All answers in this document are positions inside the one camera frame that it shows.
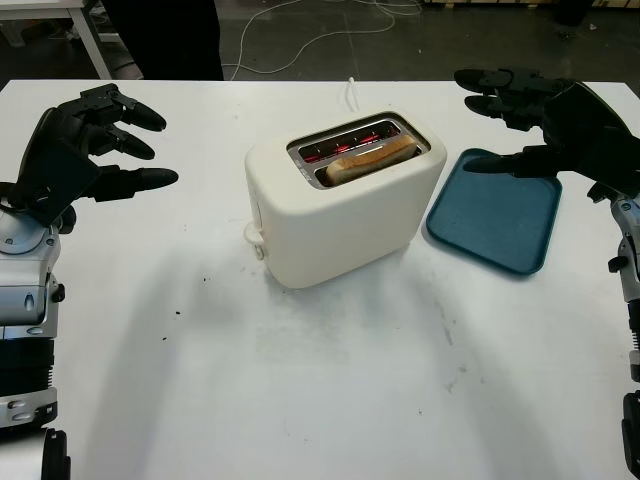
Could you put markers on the black bin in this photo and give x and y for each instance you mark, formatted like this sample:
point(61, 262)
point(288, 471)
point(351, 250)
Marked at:
point(570, 10)

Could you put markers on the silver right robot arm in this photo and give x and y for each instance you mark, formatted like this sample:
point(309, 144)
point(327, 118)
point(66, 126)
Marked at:
point(631, 225)

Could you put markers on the teal plastic tray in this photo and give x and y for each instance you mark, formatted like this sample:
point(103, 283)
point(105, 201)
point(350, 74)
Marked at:
point(495, 225)

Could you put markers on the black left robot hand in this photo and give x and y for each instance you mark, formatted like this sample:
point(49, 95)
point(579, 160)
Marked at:
point(55, 125)

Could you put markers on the cream white toaster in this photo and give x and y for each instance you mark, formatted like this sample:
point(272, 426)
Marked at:
point(340, 225)

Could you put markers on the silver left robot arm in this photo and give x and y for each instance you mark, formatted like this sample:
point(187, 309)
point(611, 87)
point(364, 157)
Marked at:
point(25, 270)

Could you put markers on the person in black trousers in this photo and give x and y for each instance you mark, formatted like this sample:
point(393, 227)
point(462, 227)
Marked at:
point(165, 35)

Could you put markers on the white metal desk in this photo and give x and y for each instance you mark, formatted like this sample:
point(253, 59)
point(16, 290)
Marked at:
point(92, 42)

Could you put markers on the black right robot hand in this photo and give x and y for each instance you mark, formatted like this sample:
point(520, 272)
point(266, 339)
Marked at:
point(590, 135)

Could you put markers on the slice of toast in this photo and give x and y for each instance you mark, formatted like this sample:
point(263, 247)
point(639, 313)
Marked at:
point(370, 156)

